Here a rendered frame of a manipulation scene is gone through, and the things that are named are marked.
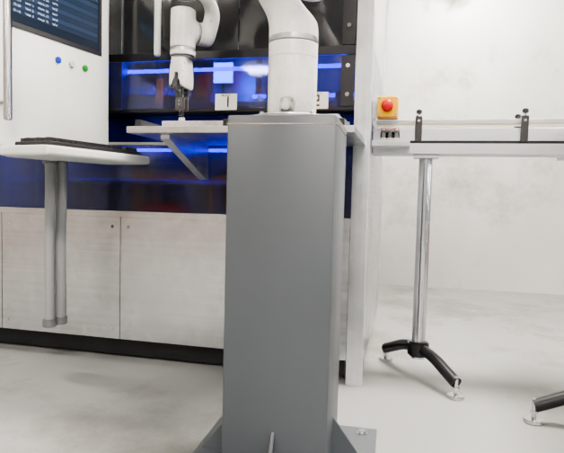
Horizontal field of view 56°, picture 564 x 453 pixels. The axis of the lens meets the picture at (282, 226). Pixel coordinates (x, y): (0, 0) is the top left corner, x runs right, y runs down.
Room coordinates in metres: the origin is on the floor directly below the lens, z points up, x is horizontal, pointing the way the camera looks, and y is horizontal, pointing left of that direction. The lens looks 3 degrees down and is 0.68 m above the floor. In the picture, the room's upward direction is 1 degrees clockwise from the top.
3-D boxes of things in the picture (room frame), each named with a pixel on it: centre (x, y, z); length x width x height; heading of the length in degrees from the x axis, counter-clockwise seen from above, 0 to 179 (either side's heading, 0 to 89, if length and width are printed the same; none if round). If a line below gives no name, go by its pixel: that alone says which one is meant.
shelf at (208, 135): (1.81, 0.09, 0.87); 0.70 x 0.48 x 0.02; 77
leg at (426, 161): (2.01, -0.53, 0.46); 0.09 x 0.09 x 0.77; 77
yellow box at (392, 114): (1.90, -0.36, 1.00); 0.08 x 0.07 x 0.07; 167
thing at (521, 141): (1.97, -0.67, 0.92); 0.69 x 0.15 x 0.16; 77
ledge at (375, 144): (1.94, -0.39, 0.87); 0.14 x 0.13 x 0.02; 167
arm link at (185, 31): (1.83, 0.35, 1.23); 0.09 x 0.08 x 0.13; 126
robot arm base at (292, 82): (1.32, -0.02, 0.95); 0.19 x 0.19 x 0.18
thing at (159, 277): (2.61, 0.59, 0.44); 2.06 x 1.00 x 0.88; 77
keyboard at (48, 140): (1.73, 0.64, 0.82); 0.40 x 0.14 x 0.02; 156
